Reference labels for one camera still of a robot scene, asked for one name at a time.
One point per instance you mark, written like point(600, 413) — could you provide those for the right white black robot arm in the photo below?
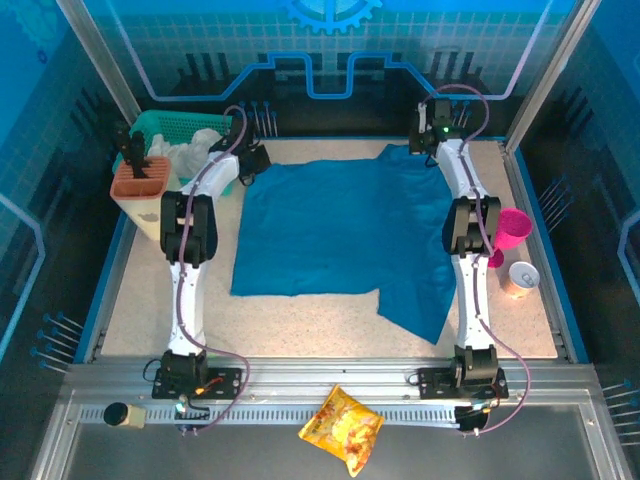
point(470, 300)

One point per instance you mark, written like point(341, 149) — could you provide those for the small black controller board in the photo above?
point(192, 412)
point(470, 420)

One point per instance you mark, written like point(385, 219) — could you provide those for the pink plastic goblet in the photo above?
point(515, 227)

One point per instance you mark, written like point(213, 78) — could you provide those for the blue t-shirt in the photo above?
point(340, 225)

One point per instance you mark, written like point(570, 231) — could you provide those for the orange can with silver lid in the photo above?
point(524, 277)

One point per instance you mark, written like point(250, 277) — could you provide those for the aluminium frame post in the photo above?
point(100, 60)
point(545, 70)

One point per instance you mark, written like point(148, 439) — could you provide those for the green plastic mesh basket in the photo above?
point(180, 122)

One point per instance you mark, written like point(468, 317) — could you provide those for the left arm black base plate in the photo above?
point(232, 380)

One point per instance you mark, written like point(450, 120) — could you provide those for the beige knife block orange top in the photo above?
point(135, 207)

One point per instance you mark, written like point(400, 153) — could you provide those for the yellow snack bag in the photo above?
point(345, 425)

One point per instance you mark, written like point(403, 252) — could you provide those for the crumpled white t-shirt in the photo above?
point(200, 145)

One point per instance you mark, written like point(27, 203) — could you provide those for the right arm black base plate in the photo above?
point(430, 382)

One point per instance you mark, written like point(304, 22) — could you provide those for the aluminium mounting rail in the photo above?
point(325, 372)

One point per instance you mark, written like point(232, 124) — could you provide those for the beige bottle with black cap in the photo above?
point(131, 416)

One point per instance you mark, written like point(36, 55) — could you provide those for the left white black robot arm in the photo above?
point(185, 300)

